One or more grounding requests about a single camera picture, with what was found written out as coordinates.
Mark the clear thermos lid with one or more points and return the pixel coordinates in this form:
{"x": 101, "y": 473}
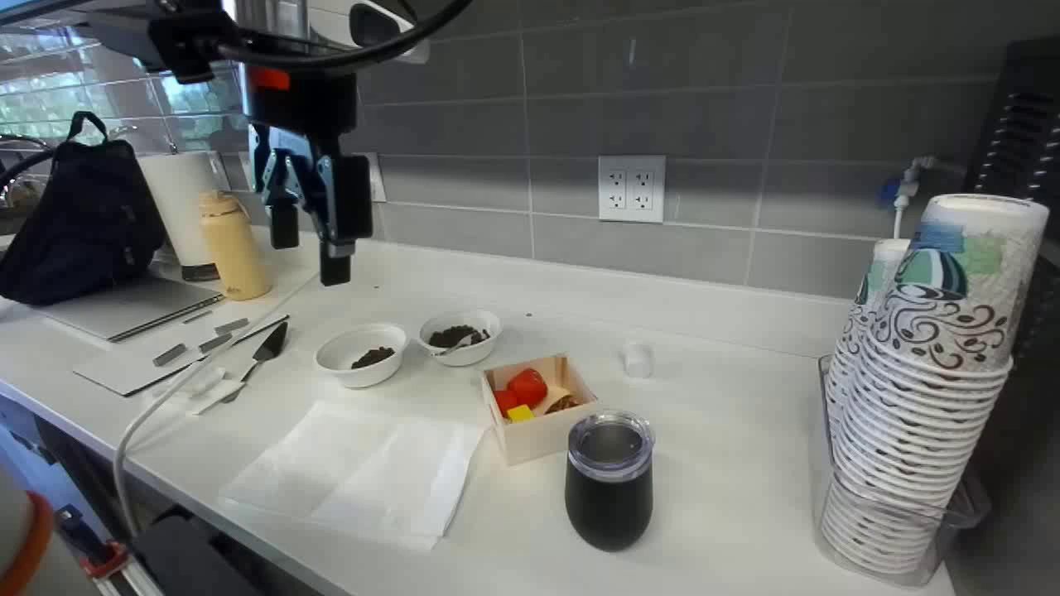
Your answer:
{"x": 611, "y": 441}

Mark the black head spatula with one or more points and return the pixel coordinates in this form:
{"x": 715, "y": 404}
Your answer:
{"x": 270, "y": 340}

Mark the black bag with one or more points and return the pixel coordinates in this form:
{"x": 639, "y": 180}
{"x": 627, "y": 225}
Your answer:
{"x": 78, "y": 221}

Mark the black thermos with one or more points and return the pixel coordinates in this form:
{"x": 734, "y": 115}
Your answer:
{"x": 607, "y": 502}

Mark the white paper sheet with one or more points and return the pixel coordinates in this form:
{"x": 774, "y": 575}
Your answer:
{"x": 142, "y": 369}

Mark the white bowl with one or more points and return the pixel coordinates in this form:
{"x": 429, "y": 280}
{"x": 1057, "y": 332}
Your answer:
{"x": 479, "y": 350}
{"x": 345, "y": 359}

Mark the blue white spray bottle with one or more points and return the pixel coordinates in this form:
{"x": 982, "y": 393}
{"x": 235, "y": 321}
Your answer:
{"x": 898, "y": 195}

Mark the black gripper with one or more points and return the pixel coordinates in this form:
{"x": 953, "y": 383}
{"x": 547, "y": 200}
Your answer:
{"x": 301, "y": 104}

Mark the white paper towel roll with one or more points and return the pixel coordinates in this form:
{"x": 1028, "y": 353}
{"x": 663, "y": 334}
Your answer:
{"x": 177, "y": 203}

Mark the brown patterned toy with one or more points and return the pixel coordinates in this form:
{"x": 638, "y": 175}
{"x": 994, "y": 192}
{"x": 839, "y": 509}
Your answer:
{"x": 556, "y": 397}

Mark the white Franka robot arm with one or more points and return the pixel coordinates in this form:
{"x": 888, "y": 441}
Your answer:
{"x": 198, "y": 35}

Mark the tall patterned paper cup stack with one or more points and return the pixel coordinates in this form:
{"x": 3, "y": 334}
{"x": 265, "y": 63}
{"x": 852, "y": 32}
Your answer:
{"x": 937, "y": 376}

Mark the white napkin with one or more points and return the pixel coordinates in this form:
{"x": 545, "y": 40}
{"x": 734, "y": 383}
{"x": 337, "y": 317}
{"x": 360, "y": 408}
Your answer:
{"x": 366, "y": 469}

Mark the grey object with orange band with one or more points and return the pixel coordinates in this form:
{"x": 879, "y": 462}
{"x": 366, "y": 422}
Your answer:
{"x": 19, "y": 542}

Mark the red toy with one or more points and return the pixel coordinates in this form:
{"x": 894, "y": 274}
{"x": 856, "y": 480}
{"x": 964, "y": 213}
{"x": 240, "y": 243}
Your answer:
{"x": 523, "y": 387}

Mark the black wall rack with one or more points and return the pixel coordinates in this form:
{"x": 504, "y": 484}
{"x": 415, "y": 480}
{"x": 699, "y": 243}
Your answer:
{"x": 1013, "y": 119}

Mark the white wall outlet with plug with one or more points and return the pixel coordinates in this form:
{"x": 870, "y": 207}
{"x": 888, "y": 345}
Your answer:
{"x": 378, "y": 175}

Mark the white board with grey strips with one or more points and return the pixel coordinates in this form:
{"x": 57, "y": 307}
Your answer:
{"x": 119, "y": 301}

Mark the yellow toy block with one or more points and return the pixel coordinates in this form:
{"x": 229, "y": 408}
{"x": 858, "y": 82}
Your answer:
{"x": 517, "y": 416}

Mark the small clear cup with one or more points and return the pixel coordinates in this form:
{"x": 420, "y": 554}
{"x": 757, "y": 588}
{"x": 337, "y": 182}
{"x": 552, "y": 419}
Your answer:
{"x": 638, "y": 355}

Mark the dark grounds pile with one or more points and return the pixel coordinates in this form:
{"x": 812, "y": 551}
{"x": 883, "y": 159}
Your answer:
{"x": 453, "y": 334}
{"x": 373, "y": 355}

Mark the tan bottle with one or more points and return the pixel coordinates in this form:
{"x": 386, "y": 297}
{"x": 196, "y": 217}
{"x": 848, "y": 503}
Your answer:
{"x": 234, "y": 248}

